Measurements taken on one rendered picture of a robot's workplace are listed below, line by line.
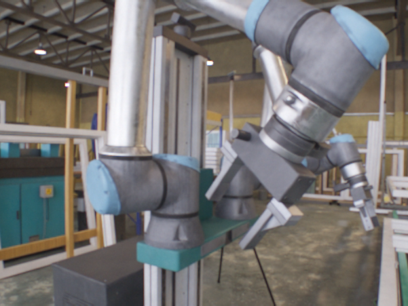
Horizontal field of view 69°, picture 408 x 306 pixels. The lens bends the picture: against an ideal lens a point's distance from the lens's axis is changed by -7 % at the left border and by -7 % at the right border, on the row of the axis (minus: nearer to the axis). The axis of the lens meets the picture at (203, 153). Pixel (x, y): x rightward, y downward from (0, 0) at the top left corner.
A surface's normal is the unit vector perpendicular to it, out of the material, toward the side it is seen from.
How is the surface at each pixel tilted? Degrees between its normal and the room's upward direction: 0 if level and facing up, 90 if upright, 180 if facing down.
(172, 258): 90
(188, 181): 88
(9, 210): 90
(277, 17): 81
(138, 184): 92
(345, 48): 100
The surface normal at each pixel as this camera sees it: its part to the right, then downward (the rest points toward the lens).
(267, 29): -0.85, 0.27
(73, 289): -0.50, 0.00
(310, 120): -0.11, 0.38
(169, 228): -0.10, -0.33
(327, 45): -0.72, -0.11
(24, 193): 0.86, 0.03
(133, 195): 0.64, 0.17
